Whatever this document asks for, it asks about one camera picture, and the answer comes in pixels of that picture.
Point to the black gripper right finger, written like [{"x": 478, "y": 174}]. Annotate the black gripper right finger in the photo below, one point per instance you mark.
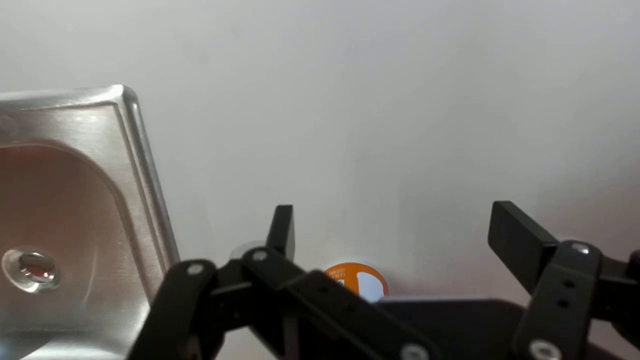
[{"x": 566, "y": 287}]

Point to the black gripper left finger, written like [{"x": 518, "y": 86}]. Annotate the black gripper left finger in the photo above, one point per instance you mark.
[{"x": 293, "y": 301}]

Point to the orange soda can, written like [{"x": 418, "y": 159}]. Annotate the orange soda can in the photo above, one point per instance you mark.
[{"x": 353, "y": 280}]

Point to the stainless steel sink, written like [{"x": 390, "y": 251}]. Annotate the stainless steel sink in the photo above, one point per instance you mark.
[{"x": 66, "y": 200}]

